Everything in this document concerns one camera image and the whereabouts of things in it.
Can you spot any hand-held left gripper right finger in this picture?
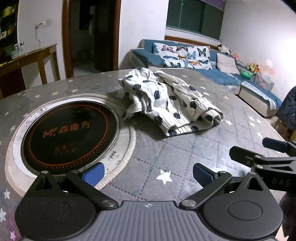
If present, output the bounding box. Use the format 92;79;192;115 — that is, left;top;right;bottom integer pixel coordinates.
179;163;270;208

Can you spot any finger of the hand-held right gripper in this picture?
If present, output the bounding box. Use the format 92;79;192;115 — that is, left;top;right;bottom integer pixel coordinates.
262;137;296;154
229;146;296;166

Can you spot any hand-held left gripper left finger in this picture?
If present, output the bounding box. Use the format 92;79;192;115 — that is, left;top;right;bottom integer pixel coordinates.
29;162;117;209

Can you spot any white polka dot garment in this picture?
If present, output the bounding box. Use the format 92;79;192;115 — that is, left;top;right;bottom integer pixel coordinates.
118;67;225;137

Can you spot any cardboard box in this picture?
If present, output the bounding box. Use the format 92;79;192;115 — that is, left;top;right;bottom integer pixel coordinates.
274;118;292;139

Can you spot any grey star table cover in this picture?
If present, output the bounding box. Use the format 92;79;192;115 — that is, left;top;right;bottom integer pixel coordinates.
0;68;293;241

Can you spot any dark jacket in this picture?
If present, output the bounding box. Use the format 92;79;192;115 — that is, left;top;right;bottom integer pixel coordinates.
276;85;296;130

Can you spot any round black induction cooktop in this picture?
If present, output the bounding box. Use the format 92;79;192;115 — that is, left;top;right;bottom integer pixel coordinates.
20;97;121;174

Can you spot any clear plastic bag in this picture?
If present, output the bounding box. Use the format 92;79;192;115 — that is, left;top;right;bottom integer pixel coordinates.
254;72;274;92

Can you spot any blue sofa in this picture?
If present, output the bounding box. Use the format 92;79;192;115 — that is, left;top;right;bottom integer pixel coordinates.
128;39;282;117

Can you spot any beige cushion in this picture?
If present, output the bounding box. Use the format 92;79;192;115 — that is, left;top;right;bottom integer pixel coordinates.
216;53;241;75

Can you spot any black and white plush toy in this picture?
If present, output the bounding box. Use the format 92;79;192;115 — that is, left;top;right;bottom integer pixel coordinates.
217;44;232;55

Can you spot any butterfly print pillow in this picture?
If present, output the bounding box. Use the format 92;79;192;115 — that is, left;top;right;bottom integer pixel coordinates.
152;42;213;70

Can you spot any wooden side table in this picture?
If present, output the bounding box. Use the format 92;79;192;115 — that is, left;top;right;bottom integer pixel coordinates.
0;44;61;99

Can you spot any glass jar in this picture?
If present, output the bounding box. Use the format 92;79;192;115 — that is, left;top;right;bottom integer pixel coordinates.
11;42;25;58

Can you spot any green window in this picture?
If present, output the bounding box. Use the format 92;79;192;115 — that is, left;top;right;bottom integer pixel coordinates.
166;0;226;40

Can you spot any dark wooden shelf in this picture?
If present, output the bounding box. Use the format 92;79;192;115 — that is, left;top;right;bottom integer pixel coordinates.
0;0;19;63

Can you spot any wooden door frame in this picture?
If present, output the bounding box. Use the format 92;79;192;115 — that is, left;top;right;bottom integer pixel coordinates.
62;0;122;79

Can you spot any white power cable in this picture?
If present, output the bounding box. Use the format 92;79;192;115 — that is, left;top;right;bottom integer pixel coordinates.
35;25;42;49

